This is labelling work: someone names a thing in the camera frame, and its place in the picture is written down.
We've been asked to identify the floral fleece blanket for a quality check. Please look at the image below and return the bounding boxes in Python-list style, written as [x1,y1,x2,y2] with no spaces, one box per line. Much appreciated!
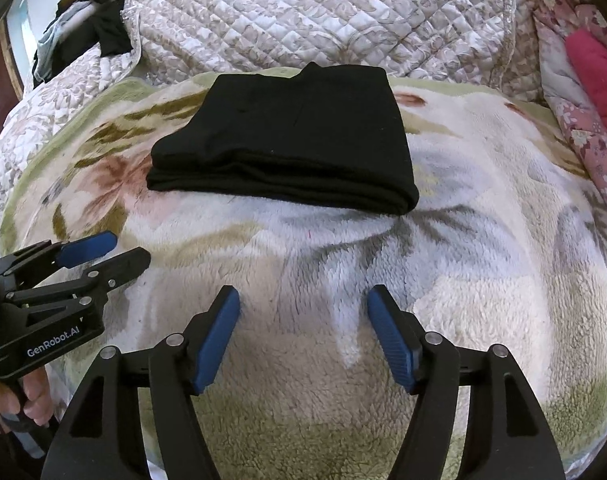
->
[0,67,607,480]

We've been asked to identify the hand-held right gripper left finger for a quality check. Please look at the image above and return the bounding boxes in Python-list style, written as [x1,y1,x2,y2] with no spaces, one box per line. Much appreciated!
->
[40,285,241,480]

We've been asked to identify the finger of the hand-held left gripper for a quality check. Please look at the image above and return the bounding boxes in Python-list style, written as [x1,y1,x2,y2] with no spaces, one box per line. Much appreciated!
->
[6,246,152,313]
[0,231,118,283]

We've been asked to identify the red pillow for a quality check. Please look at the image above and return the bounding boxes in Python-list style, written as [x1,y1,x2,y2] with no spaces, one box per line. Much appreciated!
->
[566,24,607,133]

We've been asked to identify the person's left hand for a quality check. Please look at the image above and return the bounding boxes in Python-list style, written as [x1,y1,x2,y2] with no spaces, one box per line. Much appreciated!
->
[0,362,53,433]

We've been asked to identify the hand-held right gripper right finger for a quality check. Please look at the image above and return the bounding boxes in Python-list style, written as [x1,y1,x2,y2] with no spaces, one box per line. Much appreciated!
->
[367,284,567,480]

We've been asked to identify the pink floral quilt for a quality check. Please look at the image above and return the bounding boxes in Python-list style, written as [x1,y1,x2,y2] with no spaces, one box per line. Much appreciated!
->
[531,0,607,223]

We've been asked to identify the pile of dark clothes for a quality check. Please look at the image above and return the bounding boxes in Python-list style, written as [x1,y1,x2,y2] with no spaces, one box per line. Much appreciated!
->
[31,0,135,87]

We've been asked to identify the brown wooden frame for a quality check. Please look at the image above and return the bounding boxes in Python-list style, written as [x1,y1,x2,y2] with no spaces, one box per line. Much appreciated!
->
[0,14,25,102]

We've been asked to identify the black pants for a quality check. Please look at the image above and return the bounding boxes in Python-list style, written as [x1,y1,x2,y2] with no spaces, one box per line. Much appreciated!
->
[146,61,420,217]

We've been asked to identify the white quilted floral bedspread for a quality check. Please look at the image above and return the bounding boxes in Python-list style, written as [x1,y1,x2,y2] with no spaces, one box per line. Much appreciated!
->
[0,0,559,221]

